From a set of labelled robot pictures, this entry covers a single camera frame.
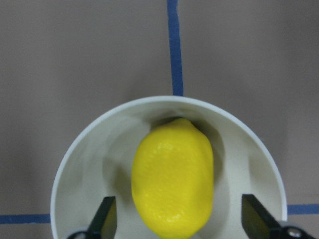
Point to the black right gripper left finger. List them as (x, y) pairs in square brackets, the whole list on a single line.
[(104, 223)]

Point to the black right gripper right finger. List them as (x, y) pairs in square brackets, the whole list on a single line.
[(257, 222)]

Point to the white ceramic bowl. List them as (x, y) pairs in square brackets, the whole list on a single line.
[(99, 161)]

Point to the yellow lemon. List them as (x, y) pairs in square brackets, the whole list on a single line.
[(172, 180)]

